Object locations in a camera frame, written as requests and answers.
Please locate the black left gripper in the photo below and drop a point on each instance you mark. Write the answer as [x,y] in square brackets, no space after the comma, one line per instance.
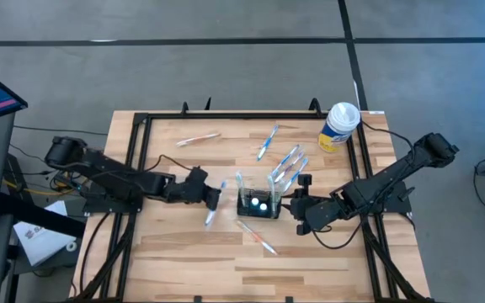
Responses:
[192,194]

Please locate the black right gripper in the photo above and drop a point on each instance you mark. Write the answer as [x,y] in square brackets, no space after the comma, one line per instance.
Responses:
[302,229]

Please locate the blue toothbrush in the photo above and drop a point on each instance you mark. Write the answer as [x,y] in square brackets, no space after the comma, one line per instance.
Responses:
[267,144]
[298,171]
[210,217]
[286,159]

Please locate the teal toothbrush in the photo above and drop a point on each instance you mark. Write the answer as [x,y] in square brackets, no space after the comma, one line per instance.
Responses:
[240,185]

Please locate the teal mouthwash bottle white cap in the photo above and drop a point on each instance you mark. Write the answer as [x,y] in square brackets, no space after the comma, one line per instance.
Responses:
[255,202]
[263,206]

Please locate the purple toothbrush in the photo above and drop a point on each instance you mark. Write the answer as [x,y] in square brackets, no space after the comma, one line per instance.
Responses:
[291,166]

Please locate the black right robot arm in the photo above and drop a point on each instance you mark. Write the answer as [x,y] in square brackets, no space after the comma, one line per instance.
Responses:
[385,185]

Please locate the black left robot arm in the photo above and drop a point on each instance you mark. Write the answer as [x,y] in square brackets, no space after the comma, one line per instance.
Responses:
[112,172]

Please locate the Lysol wipes canister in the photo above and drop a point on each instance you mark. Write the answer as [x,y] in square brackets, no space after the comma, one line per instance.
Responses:
[338,126]

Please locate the white tape roll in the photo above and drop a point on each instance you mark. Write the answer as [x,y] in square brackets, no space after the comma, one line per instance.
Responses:
[68,246]

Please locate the black metal stand beam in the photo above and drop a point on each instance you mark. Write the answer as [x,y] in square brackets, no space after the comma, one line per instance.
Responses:
[40,216]

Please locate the white paper box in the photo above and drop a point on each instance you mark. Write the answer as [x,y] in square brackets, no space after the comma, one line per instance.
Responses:
[36,240]

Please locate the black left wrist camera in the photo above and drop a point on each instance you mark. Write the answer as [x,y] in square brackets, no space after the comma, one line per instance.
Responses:
[198,176]

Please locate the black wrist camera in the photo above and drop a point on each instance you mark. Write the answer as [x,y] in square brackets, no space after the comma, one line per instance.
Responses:
[324,212]
[198,176]

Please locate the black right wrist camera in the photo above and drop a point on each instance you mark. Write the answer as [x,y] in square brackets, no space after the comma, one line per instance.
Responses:
[324,212]

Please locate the black aluminium table frame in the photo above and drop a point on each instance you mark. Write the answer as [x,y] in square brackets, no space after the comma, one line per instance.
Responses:
[246,115]

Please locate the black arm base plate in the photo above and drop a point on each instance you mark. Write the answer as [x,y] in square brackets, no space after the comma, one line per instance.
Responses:
[99,206]
[398,206]

